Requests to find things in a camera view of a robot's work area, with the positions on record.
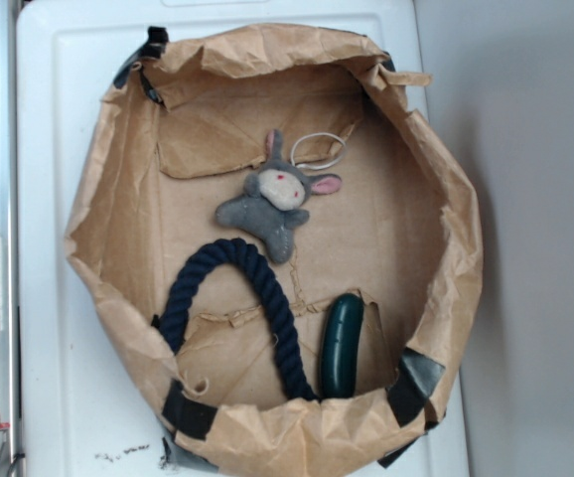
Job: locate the brown paper bag bin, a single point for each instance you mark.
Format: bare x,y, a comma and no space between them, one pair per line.
175,138

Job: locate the grey plush donkey toy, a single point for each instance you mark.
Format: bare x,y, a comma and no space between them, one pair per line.
270,207

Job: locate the dark green toy cucumber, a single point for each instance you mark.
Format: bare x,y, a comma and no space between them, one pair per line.
340,347

